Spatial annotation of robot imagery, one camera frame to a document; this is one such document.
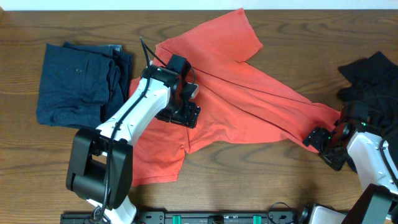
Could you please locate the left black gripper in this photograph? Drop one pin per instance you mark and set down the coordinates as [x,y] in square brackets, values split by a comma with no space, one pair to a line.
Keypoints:
[182,115]

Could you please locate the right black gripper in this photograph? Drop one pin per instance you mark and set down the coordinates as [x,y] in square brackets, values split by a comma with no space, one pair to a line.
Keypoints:
[321,140]

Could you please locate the red t-shirt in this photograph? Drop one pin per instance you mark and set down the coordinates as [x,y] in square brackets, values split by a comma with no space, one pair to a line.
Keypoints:
[239,103]

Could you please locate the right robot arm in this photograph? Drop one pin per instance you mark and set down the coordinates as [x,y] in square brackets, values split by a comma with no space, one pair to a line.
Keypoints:
[371,153]

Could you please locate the black garment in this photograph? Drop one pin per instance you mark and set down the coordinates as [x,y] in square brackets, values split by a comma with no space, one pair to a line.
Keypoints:
[374,82]

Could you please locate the folded navy blue pants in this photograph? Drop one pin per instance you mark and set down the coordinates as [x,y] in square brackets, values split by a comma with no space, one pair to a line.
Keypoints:
[81,86]

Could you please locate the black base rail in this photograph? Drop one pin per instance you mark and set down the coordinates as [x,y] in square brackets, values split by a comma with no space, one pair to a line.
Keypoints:
[192,217]

